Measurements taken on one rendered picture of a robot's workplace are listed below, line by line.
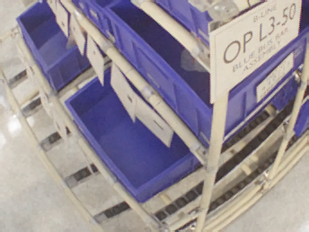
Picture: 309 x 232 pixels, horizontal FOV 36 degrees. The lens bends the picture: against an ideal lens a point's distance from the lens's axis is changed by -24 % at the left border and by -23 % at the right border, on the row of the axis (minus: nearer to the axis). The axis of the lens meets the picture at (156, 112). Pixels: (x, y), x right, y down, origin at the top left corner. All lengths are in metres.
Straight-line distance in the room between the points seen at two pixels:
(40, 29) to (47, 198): 0.87
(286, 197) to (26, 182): 1.32
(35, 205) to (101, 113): 0.88
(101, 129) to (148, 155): 0.16
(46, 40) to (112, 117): 0.45
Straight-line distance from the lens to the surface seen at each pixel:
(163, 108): 1.41
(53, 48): 1.97
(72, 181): 2.04
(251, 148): 1.72
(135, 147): 1.72
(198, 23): 0.99
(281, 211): 2.45
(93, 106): 1.80
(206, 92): 1.41
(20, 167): 2.60
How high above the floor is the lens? 2.28
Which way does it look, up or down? 61 degrees down
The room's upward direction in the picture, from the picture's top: 5 degrees counter-clockwise
